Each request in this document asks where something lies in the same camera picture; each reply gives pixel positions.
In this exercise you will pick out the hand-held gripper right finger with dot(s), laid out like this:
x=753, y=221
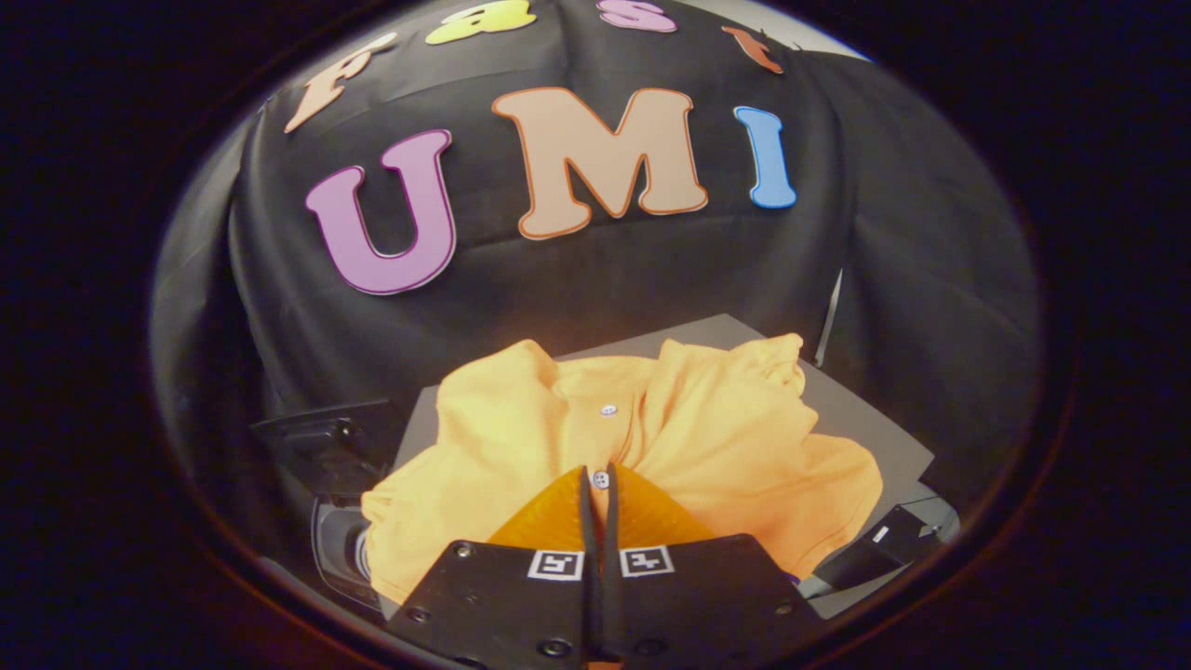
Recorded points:
x=614, y=605

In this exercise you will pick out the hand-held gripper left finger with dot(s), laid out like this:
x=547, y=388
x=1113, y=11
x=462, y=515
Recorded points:
x=588, y=605

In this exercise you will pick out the orange polo shirt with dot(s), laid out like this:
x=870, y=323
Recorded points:
x=726, y=437

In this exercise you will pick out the black box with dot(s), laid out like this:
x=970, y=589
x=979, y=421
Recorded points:
x=893, y=540

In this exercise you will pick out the black backdrop cloth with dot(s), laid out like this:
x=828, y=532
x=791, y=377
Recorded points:
x=558, y=279

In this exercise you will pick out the beige cabinet with black frame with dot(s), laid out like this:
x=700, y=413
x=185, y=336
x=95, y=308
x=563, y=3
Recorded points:
x=865, y=428

